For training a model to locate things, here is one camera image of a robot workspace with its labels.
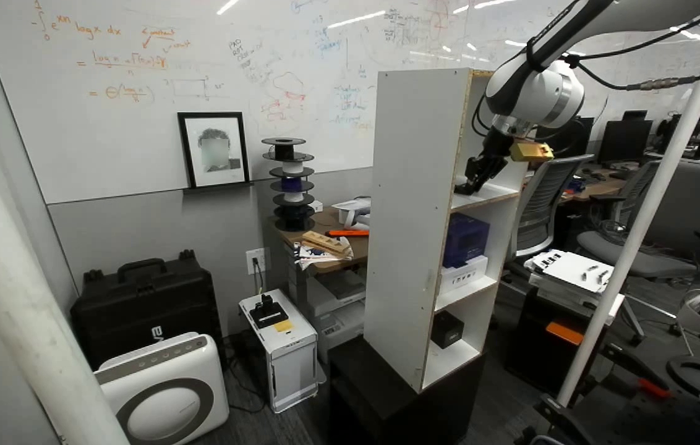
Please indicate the grey padded office chair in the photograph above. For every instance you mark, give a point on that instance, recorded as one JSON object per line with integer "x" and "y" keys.
{"x": 684, "y": 219}

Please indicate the thin white slanted pole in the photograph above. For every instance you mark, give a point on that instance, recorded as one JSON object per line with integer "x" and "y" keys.
{"x": 654, "y": 198}

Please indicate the black empty spool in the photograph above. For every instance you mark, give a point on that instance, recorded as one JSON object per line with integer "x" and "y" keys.
{"x": 282, "y": 148}

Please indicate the black stand block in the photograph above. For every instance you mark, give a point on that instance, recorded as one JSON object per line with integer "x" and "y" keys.
{"x": 382, "y": 399}

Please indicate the wooden block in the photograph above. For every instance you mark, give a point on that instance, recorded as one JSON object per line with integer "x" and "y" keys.
{"x": 321, "y": 240}

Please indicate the white tool tray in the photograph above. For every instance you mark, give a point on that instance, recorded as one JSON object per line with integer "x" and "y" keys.
{"x": 571, "y": 268}

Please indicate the white round air purifier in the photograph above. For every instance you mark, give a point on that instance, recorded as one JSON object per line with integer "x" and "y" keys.
{"x": 165, "y": 391}

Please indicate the white box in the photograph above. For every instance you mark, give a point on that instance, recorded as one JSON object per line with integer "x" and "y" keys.
{"x": 463, "y": 272}

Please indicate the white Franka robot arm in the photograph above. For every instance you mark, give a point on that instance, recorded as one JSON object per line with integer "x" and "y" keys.
{"x": 562, "y": 57}

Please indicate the white wall outlet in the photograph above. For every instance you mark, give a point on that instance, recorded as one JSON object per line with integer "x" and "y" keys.
{"x": 256, "y": 260}

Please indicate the whiteboard with writing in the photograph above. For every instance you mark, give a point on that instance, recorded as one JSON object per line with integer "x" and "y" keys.
{"x": 201, "y": 83}

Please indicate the black filament spool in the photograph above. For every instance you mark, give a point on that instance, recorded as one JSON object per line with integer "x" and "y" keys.
{"x": 292, "y": 216}

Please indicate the grey mesh office chair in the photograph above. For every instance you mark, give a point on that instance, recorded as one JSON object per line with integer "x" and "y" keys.
{"x": 545, "y": 200}

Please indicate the wooden desk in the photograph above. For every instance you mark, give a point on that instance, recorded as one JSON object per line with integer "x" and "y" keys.
{"x": 327, "y": 249}

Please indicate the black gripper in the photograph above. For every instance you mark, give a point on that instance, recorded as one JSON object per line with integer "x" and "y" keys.
{"x": 489, "y": 162}

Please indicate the black framed portrait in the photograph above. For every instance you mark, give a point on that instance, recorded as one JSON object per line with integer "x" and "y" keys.
{"x": 212, "y": 148}

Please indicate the white open shelf cabinet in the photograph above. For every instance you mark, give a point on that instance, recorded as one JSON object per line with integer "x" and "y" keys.
{"x": 412, "y": 224}

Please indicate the blue filament spool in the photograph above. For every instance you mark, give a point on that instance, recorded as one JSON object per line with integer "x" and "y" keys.
{"x": 292, "y": 186}

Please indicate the black hard case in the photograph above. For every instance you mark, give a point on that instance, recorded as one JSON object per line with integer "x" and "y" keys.
{"x": 142, "y": 304}

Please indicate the yellow wrist camera box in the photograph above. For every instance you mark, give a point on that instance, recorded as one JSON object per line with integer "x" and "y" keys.
{"x": 531, "y": 151}

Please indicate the thick white pole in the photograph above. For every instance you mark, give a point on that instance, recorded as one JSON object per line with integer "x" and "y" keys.
{"x": 11, "y": 287}

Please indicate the black cube box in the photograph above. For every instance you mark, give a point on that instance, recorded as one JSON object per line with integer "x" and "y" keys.
{"x": 446, "y": 328}

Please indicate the blue box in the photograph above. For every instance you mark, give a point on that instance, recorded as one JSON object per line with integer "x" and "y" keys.
{"x": 466, "y": 237}

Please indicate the orange hand tool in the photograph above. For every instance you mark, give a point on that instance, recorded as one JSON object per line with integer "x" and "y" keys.
{"x": 346, "y": 233}

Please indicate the white computer tower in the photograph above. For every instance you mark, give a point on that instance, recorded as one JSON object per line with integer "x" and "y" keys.
{"x": 280, "y": 355}

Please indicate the white container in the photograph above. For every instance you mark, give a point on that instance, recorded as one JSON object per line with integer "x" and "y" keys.
{"x": 351, "y": 212}

